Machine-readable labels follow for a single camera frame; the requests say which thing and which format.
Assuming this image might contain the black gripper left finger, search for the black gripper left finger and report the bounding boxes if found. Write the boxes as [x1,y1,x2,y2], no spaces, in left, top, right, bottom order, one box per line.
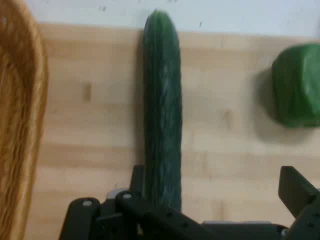
[58,164,218,240]

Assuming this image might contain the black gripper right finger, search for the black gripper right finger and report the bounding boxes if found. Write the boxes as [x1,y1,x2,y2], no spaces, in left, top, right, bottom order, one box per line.
[278,165,320,240]

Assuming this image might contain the bamboo cutting board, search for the bamboo cutting board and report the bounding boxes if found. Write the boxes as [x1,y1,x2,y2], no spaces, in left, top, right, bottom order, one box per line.
[29,22,320,240]

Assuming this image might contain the long dark green cucumber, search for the long dark green cucumber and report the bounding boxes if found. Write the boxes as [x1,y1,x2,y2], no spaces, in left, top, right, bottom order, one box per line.
[141,9,183,211]

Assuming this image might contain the green bell pepper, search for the green bell pepper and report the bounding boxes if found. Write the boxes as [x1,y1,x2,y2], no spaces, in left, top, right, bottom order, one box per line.
[271,42,320,129]

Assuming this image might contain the woven wicker basket with handles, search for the woven wicker basket with handles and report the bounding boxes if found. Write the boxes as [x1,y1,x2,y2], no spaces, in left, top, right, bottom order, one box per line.
[0,0,49,240]

